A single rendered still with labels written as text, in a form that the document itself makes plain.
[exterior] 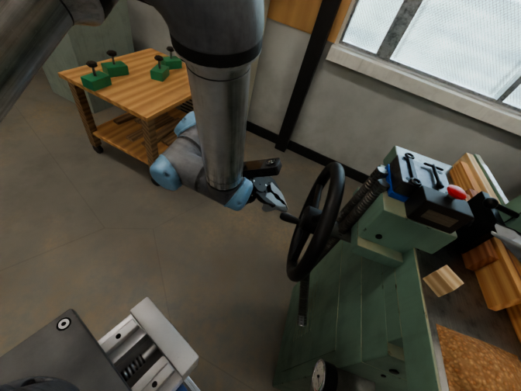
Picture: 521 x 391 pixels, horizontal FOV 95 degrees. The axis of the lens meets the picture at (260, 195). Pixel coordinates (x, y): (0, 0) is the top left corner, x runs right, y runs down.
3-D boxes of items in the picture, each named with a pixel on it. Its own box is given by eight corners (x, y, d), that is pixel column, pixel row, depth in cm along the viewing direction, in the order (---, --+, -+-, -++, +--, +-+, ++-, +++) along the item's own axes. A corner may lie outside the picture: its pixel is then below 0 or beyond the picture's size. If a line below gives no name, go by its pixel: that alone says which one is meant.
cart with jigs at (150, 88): (158, 115, 204) (149, 29, 157) (215, 144, 195) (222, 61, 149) (87, 153, 160) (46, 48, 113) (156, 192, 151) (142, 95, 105)
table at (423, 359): (353, 149, 76) (364, 133, 71) (446, 183, 74) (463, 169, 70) (344, 375, 34) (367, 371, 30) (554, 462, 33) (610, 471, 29)
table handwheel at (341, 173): (343, 136, 45) (290, 289, 40) (446, 174, 44) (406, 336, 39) (308, 176, 73) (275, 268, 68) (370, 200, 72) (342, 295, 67)
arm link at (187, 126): (167, 138, 59) (187, 118, 63) (201, 167, 62) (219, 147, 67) (175, 123, 53) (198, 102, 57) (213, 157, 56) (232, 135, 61)
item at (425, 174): (384, 167, 50) (401, 146, 46) (434, 186, 50) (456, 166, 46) (389, 212, 41) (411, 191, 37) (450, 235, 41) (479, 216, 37)
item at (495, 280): (453, 213, 55) (474, 197, 51) (459, 216, 55) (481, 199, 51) (488, 308, 40) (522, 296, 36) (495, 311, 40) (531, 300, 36)
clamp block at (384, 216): (357, 189, 58) (379, 161, 51) (411, 209, 57) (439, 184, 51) (357, 238, 48) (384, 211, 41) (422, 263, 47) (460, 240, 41)
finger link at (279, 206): (275, 216, 72) (253, 196, 69) (290, 209, 68) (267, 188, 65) (273, 223, 70) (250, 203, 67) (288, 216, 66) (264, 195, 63)
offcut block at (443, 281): (448, 290, 41) (464, 283, 38) (438, 297, 39) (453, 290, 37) (433, 272, 42) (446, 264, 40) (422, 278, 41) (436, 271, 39)
